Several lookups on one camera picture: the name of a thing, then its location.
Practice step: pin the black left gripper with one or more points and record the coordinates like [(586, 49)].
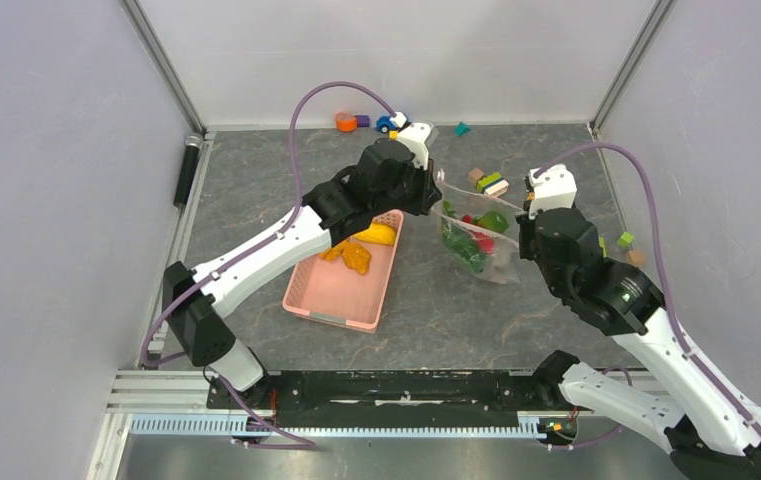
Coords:
[(427, 189)]

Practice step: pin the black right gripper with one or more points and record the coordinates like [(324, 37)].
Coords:
[(527, 224)]

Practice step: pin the red toy chili pepper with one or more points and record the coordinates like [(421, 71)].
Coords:
[(484, 242)]

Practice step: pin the clear dotted zip top bag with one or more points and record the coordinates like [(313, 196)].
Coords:
[(466, 202)]

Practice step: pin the green toy bok choy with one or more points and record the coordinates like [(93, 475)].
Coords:
[(458, 241)]

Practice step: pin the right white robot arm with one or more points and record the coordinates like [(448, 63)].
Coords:
[(707, 427)]

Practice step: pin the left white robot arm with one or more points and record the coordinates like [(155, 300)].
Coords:
[(197, 300)]

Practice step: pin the blue toy car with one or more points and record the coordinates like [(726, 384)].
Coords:
[(391, 123)]

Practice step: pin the yellow toy squash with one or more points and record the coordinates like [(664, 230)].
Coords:
[(377, 233)]

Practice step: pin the small green cube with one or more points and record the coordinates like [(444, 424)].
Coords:
[(625, 240)]

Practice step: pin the orange toy block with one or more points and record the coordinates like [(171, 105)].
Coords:
[(346, 122)]

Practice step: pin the small wooden cube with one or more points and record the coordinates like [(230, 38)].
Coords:
[(635, 258)]

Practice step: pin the orange toy ginger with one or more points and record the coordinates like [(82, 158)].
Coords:
[(354, 255)]

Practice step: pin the teal toy triangle block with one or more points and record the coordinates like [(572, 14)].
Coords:
[(461, 129)]

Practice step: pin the green white stacked toy bricks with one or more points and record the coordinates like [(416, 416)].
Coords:
[(489, 184)]

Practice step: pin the pink perforated plastic basket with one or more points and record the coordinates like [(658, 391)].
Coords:
[(331, 293)]

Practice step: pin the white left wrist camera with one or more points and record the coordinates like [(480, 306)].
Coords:
[(418, 137)]

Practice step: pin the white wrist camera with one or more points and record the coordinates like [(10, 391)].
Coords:
[(418, 137), (552, 189)]

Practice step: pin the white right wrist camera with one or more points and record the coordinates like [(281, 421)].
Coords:
[(552, 189)]

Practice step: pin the black silver microphone on rail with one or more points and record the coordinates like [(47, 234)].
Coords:
[(192, 146)]

